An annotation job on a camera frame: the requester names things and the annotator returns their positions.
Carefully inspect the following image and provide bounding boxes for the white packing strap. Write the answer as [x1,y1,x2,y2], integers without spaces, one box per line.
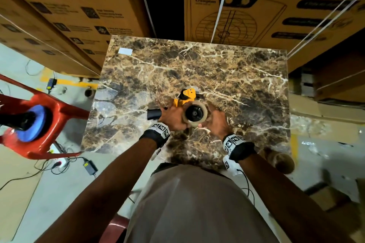
[136,0,157,38]
[286,0,365,59]
[286,0,365,54]
[210,0,234,43]
[0,12,101,77]

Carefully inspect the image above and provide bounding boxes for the yellow black tape dispenser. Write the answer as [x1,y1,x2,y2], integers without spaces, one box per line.
[147,88,209,128]

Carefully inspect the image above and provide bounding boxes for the white power strip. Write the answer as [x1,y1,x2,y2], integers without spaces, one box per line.
[48,143,70,168]

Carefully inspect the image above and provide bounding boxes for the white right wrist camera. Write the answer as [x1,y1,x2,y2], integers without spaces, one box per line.
[222,154,243,177]

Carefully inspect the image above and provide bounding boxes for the person's grey shirt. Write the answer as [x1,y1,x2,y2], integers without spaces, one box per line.
[124,163,280,243]

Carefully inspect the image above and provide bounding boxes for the person's right hand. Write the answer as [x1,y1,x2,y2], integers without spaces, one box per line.
[198,109,233,141]

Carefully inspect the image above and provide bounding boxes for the strapped brown carton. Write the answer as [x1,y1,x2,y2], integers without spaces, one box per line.
[313,52,365,101]

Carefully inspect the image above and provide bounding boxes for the black cylinder device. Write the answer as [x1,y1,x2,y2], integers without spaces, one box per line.
[0,111,37,131]

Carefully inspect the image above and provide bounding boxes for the crumpled clear plastic wrap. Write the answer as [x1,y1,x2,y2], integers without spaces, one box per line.
[290,114,333,138]

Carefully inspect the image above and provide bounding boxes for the person's left forearm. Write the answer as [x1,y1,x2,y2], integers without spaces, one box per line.
[35,137,158,243]

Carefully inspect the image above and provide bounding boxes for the maroon plastic chair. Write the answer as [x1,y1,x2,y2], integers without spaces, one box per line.
[98,213,129,243]

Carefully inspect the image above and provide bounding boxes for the flat cardboard sheet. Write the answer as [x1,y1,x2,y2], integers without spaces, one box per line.
[288,93,365,144]

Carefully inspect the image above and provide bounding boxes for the white tape core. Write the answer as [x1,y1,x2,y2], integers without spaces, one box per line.
[267,148,296,175]

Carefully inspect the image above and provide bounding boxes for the printed appliance carton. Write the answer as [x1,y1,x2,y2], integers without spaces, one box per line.
[0,0,101,78]

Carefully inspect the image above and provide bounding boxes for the person's right forearm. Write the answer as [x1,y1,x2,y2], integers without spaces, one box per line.
[238,153,354,243]

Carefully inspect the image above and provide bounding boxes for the red plastic chair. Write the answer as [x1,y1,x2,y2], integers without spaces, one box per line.
[0,74,90,160]

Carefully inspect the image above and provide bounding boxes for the clear tape roll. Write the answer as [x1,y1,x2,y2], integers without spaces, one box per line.
[182,100,209,128]

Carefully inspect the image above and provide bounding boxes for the black left wristband with markers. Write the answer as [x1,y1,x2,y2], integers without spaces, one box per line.
[139,121,171,149]

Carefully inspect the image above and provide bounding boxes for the person's left hand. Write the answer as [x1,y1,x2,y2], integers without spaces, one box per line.
[158,104,189,132]

